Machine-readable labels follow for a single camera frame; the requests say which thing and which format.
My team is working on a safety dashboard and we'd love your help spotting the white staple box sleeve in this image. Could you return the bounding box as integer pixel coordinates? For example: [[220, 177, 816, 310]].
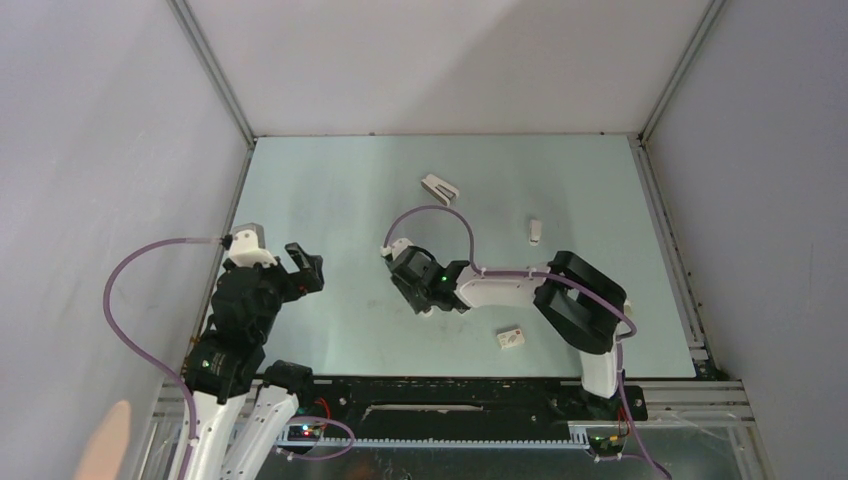
[[496, 328, 526, 350]]

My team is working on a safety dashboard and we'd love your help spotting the small white mini stapler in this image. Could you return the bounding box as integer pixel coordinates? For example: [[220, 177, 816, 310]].
[[528, 219, 543, 246]]

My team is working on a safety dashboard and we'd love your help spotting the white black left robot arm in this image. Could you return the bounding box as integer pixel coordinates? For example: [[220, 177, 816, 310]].
[[169, 243, 325, 479]]

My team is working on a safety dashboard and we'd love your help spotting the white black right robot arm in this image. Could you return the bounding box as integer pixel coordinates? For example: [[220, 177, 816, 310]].
[[380, 238, 628, 418]]

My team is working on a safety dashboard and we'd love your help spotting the white staple remover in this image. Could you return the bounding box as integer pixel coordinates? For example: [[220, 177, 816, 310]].
[[420, 174, 459, 207]]

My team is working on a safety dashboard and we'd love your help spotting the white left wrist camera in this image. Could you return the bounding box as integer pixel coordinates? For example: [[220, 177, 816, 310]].
[[225, 223, 279, 268]]

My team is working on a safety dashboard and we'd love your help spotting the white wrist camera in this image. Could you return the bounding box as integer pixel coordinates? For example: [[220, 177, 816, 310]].
[[380, 238, 414, 260], [225, 223, 279, 268]]

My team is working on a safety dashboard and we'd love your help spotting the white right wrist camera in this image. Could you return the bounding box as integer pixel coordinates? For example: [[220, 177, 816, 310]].
[[380, 238, 414, 260]]

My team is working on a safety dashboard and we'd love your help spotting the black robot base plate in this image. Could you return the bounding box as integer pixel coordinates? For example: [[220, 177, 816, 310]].
[[296, 376, 648, 443]]

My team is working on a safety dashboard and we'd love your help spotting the white slotted cable duct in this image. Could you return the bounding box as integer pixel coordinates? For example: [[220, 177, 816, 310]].
[[278, 423, 591, 452]]

